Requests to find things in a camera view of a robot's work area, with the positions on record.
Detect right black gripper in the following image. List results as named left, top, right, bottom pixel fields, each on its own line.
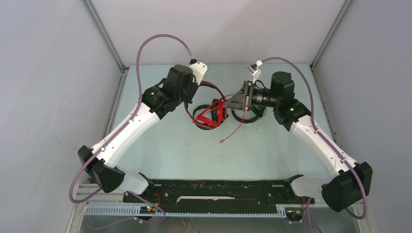
left=222, top=81, right=280, bottom=112

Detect red headphones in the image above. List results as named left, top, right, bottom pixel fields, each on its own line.
left=183, top=81, right=229, bottom=130

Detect small black headphones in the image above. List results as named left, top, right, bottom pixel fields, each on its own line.
left=193, top=104, right=209, bottom=125

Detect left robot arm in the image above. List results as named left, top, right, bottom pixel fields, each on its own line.
left=78, top=62, right=208, bottom=202

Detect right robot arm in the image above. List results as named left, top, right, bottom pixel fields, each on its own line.
left=224, top=71, right=373, bottom=212

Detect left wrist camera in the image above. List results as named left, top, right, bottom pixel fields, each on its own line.
left=189, top=59, right=208, bottom=85

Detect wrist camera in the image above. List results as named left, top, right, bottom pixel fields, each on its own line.
left=247, top=60, right=263, bottom=83
left=189, top=59, right=208, bottom=85

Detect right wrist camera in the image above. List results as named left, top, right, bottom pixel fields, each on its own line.
left=247, top=60, right=263, bottom=83

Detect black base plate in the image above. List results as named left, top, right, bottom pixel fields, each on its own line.
left=122, top=179, right=316, bottom=216

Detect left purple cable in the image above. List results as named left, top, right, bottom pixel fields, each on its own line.
left=69, top=34, right=197, bottom=224

